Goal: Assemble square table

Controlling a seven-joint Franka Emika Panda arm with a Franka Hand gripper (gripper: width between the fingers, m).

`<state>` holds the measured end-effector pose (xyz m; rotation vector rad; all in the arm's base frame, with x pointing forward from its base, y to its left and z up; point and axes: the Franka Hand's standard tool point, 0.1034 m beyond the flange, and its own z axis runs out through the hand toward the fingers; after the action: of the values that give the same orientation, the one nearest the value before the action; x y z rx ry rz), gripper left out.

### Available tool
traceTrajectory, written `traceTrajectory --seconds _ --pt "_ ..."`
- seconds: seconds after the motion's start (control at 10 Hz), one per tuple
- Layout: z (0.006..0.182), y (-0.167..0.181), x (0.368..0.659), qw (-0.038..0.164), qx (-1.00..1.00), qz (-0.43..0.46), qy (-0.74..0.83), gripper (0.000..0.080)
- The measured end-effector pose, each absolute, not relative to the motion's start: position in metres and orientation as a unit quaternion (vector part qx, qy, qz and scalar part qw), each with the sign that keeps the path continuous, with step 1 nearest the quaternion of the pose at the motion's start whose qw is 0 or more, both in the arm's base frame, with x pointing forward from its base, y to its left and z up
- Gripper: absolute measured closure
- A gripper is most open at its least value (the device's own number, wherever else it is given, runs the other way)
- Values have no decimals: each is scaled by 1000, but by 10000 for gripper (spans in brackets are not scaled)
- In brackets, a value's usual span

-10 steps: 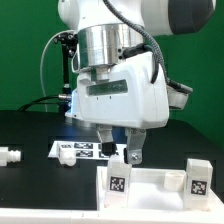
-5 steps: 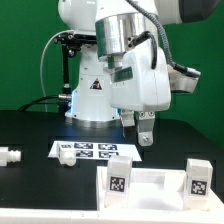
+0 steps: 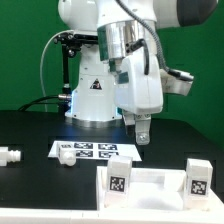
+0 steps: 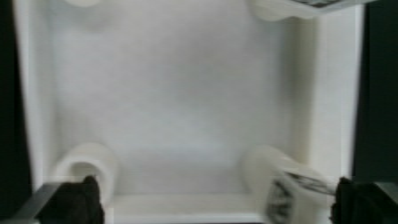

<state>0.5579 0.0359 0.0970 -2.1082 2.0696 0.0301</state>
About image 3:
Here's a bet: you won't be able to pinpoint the white sheet with tags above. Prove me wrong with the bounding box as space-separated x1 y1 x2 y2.
48 140 141 161

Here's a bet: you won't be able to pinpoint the grey arm hose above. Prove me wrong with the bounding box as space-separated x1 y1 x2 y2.
114 0 178 78

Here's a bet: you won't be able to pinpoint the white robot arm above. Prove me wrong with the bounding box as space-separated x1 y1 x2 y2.
58 0 219 145

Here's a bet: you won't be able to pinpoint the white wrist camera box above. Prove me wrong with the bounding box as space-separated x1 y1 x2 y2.
160 69 194 96

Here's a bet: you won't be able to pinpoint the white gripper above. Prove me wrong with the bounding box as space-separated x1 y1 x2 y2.
115 53 163 145

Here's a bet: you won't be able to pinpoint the white square table top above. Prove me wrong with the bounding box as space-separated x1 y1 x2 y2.
96 166 224 211

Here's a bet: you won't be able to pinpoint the white L-shaped obstacle wall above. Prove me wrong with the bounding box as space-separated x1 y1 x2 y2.
0 208 224 224

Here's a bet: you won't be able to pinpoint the white camera cable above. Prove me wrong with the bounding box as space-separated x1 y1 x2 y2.
39 29 73 113

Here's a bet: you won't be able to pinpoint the black base cables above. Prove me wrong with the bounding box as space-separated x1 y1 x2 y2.
18 94 73 112

